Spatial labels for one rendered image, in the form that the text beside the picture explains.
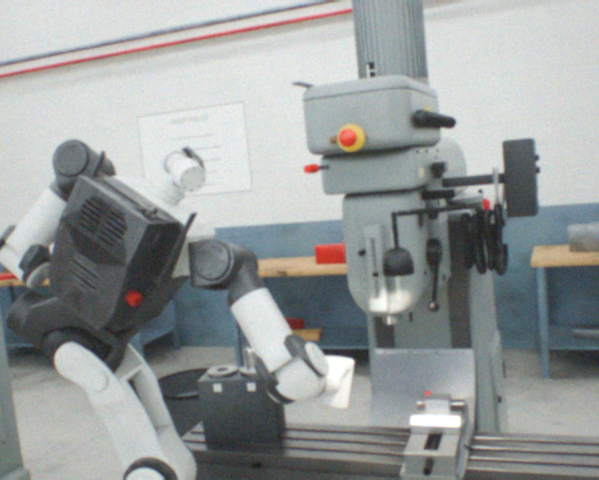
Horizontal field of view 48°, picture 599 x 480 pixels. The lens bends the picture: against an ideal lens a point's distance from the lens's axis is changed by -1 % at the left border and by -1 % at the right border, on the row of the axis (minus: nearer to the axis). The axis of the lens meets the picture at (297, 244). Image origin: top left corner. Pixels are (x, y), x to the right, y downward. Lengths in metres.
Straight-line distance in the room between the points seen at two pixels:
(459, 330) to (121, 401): 1.05
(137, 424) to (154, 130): 5.51
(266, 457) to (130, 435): 0.42
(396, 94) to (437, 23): 4.54
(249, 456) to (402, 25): 1.25
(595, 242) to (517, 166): 3.54
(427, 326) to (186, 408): 1.71
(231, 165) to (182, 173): 5.07
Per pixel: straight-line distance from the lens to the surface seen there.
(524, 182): 1.92
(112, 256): 1.45
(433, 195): 1.75
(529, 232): 5.95
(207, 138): 6.71
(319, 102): 1.59
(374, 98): 1.55
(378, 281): 1.67
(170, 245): 1.51
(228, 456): 2.00
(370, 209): 1.69
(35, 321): 1.73
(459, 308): 2.16
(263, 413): 1.99
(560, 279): 6.01
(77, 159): 1.64
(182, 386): 3.99
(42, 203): 1.70
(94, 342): 1.70
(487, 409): 2.27
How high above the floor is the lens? 1.71
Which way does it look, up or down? 6 degrees down
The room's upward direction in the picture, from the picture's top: 6 degrees counter-clockwise
